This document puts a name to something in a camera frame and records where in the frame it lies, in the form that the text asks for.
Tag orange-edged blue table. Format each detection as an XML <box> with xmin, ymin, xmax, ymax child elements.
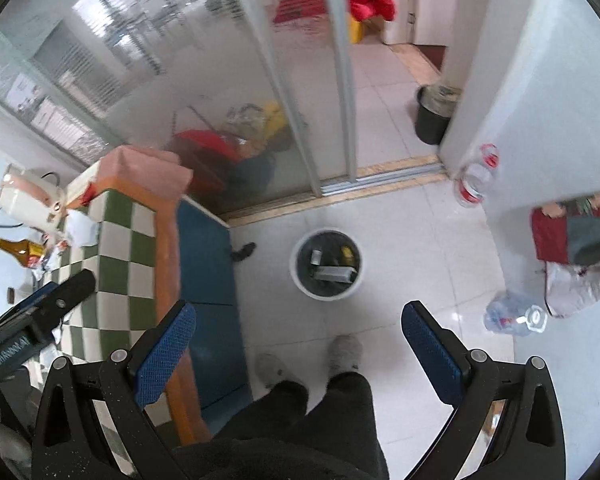
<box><xmin>152</xmin><ymin>195</ymin><xmax>255</xmax><ymax>448</ymax></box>

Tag crumpled wrapper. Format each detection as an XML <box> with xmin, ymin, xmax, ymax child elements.
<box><xmin>29</xmin><ymin>241</ymin><xmax>72</xmax><ymax>280</ymax></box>

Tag grey flat carton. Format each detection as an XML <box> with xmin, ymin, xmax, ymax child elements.
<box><xmin>314</xmin><ymin>265</ymin><xmax>359</xmax><ymax>284</ymax></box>

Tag person's black trousers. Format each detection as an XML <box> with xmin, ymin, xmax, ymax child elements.
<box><xmin>172</xmin><ymin>371</ymin><xmax>391</xmax><ymax>480</ymax></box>

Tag green checkered tablecloth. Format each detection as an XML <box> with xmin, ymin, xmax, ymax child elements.
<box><xmin>40</xmin><ymin>189</ymin><xmax>181</xmax><ymax>428</ymax></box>

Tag grey shoe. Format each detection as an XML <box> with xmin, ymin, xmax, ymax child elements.
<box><xmin>255</xmin><ymin>352</ymin><xmax>302</xmax><ymax>392</ymax></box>
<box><xmin>327</xmin><ymin>335</ymin><xmax>364</xmax><ymax>377</ymax></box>

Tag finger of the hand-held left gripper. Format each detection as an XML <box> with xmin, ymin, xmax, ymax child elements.
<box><xmin>32</xmin><ymin>269</ymin><xmax>97</xmax><ymax>346</ymax></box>
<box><xmin>7</xmin><ymin>282</ymin><xmax>61</xmax><ymax>317</ymax></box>

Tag frosted glass sliding door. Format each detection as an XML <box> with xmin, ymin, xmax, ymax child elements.
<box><xmin>0</xmin><ymin>0</ymin><xmax>361</xmax><ymax>218</ymax></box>

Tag brown glass bottle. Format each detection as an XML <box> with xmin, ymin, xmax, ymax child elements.
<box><xmin>0</xmin><ymin>233</ymin><xmax>47</xmax><ymax>267</ymax></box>

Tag red bag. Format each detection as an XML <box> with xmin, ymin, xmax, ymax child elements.
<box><xmin>530</xmin><ymin>199</ymin><xmax>600</xmax><ymax>267</ymax></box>

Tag white round trash bin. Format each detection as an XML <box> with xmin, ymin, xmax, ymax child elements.
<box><xmin>289</xmin><ymin>229</ymin><xmax>365</xmax><ymax>302</ymax></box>

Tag large clear water jug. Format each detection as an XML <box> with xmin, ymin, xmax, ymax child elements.
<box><xmin>484</xmin><ymin>290</ymin><xmax>549</xmax><ymax>336</ymax></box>

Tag red mat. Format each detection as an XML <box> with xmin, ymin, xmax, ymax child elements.
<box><xmin>272</xmin><ymin>0</ymin><xmax>333</xmax><ymax>25</ymax></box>

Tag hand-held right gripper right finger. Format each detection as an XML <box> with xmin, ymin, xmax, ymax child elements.
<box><xmin>401</xmin><ymin>301</ymin><xmax>567</xmax><ymax>480</ymax></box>

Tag yellow box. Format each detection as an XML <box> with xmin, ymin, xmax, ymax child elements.
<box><xmin>347</xmin><ymin>15</ymin><xmax>372</xmax><ymax>46</ymax></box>

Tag crumpled white paper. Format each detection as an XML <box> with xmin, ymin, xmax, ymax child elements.
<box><xmin>66</xmin><ymin>209</ymin><xmax>102</xmax><ymax>248</ymax></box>

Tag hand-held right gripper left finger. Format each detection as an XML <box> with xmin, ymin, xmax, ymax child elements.
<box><xmin>30</xmin><ymin>300</ymin><xmax>198</xmax><ymax>480</ymax></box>

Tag red object behind glass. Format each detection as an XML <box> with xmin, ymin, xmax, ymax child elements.
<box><xmin>171</xmin><ymin>128</ymin><xmax>242</xmax><ymax>173</ymax></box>

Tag clear red label plastic bottle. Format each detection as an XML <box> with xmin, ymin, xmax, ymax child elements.
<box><xmin>475</xmin><ymin>143</ymin><xmax>501</xmax><ymax>177</ymax></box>
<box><xmin>455</xmin><ymin>162</ymin><xmax>492</xmax><ymax>209</ymax></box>

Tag white plastic bag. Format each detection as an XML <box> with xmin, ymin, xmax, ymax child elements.
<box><xmin>544</xmin><ymin>260</ymin><xmax>600</xmax><ymax>319</ymax></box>

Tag black trash bin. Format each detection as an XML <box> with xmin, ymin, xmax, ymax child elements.
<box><xmin>414</xmin><ymin>84</ymin><xmax>463</xmax><ymax>146</ymax></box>

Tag white electric kettle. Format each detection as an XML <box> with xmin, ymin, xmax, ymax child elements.
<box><xmin>0</xmin><ymin>167</ymin><xmax>70</xmax><ymax>235</ymax></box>

